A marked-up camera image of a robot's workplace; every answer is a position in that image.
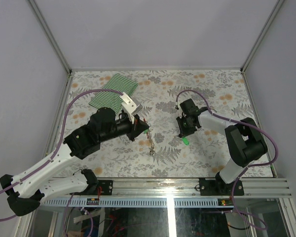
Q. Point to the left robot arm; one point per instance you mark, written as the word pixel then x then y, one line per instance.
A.
pixel 29 189

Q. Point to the green white striped cloth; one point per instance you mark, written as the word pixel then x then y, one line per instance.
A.
pixel 112 100

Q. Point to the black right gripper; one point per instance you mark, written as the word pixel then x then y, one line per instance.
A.
pixel 184 132

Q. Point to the green key tag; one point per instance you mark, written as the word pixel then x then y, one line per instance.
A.
pixel 185 141

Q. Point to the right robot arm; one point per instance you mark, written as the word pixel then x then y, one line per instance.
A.
pixel 245 145

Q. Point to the blue slotted cable duct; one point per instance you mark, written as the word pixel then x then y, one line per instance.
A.
pixel 132 202

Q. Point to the silver keys bunch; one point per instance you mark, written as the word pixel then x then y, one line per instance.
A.
pixel 151 143

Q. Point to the aluminium front rail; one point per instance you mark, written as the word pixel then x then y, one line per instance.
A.
pixel 138 187

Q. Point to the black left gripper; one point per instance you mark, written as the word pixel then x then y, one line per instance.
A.
pixel 137 128

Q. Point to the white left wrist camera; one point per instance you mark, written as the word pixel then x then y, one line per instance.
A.
pixel 130 106

